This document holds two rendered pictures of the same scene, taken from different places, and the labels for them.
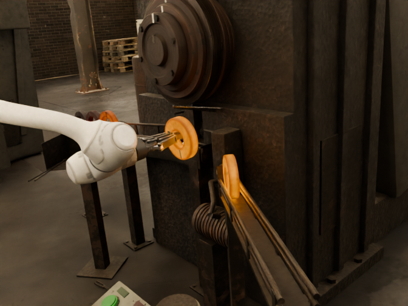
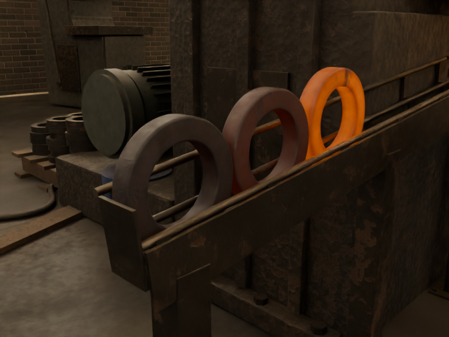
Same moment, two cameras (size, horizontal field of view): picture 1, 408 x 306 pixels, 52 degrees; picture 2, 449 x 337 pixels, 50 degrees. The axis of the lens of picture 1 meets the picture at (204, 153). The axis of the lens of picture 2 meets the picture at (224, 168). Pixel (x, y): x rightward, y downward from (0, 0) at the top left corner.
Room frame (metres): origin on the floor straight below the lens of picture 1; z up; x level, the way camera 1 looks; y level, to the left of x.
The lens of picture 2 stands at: (2.60, 1.36, 0.83)
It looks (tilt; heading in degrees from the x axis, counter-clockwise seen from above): 16 degrees down; 264
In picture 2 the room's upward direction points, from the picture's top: straight up
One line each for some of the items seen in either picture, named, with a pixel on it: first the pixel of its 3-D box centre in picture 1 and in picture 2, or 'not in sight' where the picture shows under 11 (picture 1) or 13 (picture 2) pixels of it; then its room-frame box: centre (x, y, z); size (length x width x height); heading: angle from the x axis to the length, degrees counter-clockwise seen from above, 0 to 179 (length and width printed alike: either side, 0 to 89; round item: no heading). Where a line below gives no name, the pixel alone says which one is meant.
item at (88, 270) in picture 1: (88, 205); not in sight; (1.96, 0.61, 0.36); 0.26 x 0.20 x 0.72; 75
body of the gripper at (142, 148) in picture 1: (142, 147); not in sight; (1.32, 0.20, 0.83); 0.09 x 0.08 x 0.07; 129
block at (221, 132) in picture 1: (227, 158); not in sight; (1.59, -0.10, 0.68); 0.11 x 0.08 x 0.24; 130
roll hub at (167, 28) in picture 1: (160, 50); not in sight; (1.70, 0.14, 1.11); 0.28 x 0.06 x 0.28; 40
